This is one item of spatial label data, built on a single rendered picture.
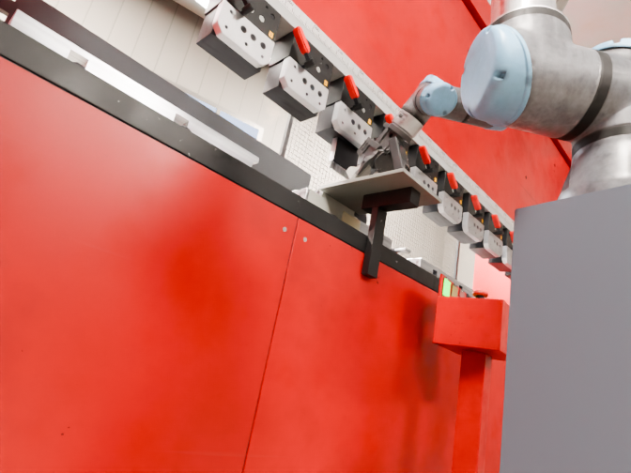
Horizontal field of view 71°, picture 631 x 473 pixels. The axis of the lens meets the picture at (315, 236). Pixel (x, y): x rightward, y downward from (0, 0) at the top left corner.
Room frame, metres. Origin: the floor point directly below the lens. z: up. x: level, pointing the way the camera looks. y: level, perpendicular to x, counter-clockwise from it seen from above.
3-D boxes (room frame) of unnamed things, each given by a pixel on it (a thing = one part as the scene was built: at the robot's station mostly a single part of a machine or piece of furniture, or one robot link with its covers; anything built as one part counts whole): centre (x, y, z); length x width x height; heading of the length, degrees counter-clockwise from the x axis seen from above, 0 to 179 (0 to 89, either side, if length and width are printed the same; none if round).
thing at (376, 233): (1.01, -0.16, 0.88); 0.14 x 0.04 x 0.22; 44
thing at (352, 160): (1.15, -0.04, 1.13); 0.10 x 0.02 x 0.10; 134
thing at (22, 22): (0.77, 0.36, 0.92); 0.50 x 0.06 x 0.10; 134
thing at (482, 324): (1.13, -0.46, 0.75); 0.20 x 0.16 x 0.18; 141
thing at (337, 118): (1.13, -0.02, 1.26); 0.15 x 0.09 x 0.17; 134
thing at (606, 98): (0.48, -0.36, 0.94); 0.13 x 0.12 x 0.14; 93
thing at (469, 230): (1.68, -0.60, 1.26); 0.15 x 0.09 x 0.17; 134
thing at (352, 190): (1.04, -0.14, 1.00); 0.26 x 0.18 x 0.01; 44
